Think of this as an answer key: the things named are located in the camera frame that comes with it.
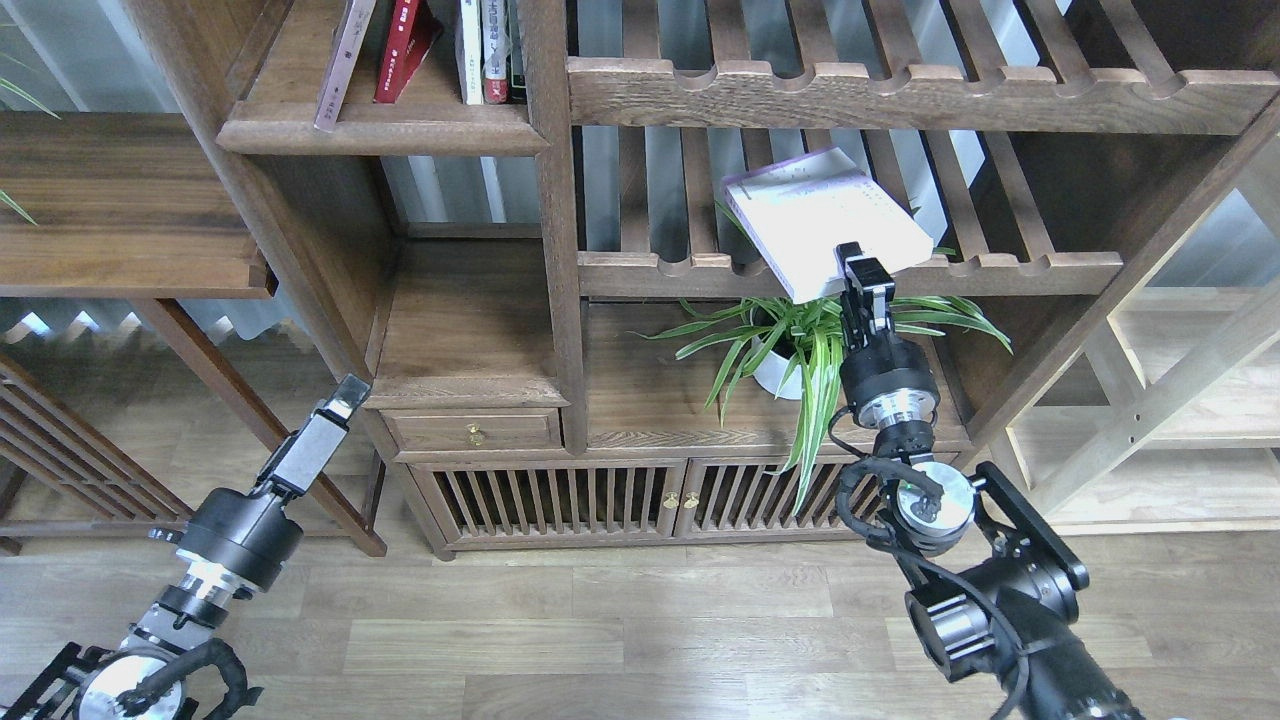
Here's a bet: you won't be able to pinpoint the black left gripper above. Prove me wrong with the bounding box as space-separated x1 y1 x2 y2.
250 374 371 502

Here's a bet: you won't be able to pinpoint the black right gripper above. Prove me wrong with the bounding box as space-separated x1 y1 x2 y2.
835 242 897 357

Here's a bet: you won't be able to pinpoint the pale lavender book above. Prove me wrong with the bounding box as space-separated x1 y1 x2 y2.
721 147 934 304

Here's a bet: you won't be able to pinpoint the maroon book with white characters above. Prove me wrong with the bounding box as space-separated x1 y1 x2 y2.
314 0 378 132

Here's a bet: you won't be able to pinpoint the red book with photos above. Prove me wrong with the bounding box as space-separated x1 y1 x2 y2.
372 1 443 104

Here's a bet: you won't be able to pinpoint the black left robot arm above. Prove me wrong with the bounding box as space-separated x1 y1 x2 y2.
3 375 370 719

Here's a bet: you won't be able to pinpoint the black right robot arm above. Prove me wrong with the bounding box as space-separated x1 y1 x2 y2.
835 243 1140 719

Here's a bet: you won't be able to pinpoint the spider plant green leaves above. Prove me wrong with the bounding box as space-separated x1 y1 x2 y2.
643 190 1012 516

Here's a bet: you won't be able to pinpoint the brass drawer knob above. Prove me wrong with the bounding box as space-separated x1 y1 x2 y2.
465 424 486 447

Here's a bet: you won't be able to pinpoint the white plant pot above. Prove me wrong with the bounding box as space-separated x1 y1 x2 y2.
750 299 845 400

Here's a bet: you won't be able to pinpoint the dark wooden bookshelf cabinet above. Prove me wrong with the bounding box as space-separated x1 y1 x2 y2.
125 1 1277 559

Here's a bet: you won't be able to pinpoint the dark slatted wooden rack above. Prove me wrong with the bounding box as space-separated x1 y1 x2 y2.
1 356 214 557

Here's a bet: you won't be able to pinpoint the dark upright book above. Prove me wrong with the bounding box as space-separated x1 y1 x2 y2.
506 0 527 105

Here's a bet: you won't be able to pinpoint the red and white upright book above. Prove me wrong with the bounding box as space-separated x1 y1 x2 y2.
480 0 509 105

